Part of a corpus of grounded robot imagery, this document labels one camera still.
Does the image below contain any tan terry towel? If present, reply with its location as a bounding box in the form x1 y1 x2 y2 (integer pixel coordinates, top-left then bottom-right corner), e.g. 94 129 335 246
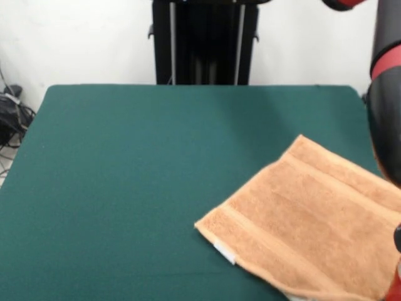
194 134 401 301

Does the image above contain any dark green table cloth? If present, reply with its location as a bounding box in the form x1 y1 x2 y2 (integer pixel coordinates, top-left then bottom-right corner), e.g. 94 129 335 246
0 83 401 301

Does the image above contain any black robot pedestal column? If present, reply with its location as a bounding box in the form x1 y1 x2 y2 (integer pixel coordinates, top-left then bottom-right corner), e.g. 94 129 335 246
147 0 261 85

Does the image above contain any tangle of black cables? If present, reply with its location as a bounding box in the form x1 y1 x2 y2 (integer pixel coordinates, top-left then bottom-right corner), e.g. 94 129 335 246
0 93 37 151

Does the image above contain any black pedestal caster foot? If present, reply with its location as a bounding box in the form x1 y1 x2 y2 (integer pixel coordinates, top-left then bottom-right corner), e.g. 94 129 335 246
3 84 23 97

